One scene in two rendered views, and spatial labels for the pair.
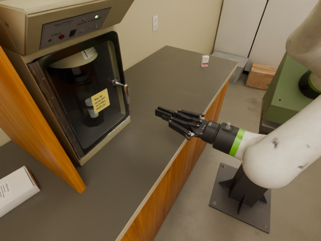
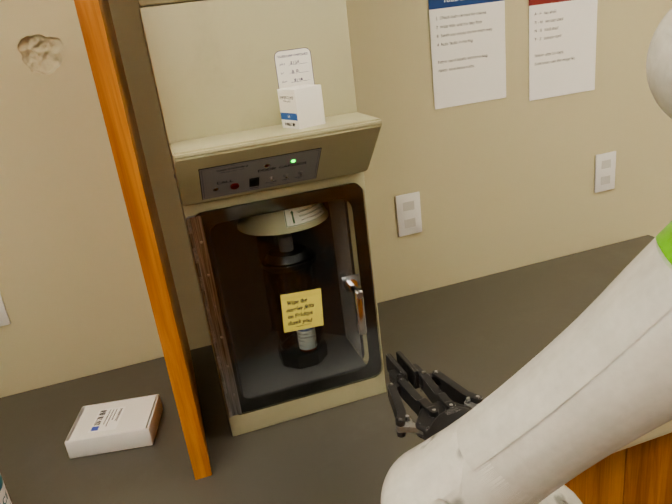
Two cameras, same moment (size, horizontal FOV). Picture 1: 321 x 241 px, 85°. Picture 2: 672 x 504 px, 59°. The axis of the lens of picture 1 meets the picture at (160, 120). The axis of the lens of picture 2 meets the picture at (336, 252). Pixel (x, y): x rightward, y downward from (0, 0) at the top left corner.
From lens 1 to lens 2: 0.52 m
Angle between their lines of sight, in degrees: 42
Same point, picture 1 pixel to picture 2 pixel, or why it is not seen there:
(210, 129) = (443, 423)
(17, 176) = (140, 405)
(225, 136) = not seen: hidden behind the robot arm
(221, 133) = not seen: hidden behind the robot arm
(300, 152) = (444, 464)
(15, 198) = (114, 433)
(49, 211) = (139, 481)
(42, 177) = (170, 426)
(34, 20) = (185, 165)
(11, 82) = (141, 234)
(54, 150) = (169, 356)
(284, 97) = not seen: outside the picture
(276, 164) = (404, 480)
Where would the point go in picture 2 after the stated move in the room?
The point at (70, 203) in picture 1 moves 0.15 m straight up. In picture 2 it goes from (171, 487) to (152, 415)
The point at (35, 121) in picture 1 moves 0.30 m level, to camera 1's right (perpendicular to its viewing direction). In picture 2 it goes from (154, 294) to (292, 340)
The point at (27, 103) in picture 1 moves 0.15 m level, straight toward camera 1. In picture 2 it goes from (152, 265) to (125, 307)
